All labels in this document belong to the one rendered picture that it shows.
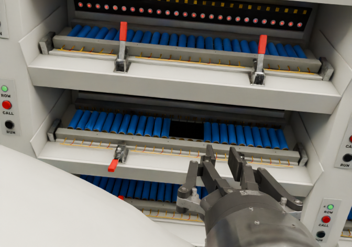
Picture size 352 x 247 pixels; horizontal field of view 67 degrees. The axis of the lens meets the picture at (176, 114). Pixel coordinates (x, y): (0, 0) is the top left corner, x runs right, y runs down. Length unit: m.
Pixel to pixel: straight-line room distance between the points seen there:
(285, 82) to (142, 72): 0.28
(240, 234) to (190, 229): 0.55
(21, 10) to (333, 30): 0.61
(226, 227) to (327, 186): 0.49
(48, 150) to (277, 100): 0.50
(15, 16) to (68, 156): 0.29
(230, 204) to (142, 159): 0.39
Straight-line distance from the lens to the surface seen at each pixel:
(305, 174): 0.67
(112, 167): 0.54
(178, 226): 0.74
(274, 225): 0.20
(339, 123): 0.61
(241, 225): 0.20
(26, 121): 0.63
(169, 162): 0.61
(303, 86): 0.58
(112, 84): 0.54
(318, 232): 0.74
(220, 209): 0.24
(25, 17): 0.60
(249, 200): 0.24
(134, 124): 0.66
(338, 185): 0.68
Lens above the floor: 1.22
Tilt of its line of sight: 20 degrees down
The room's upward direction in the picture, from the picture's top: 5 degrees clockwise
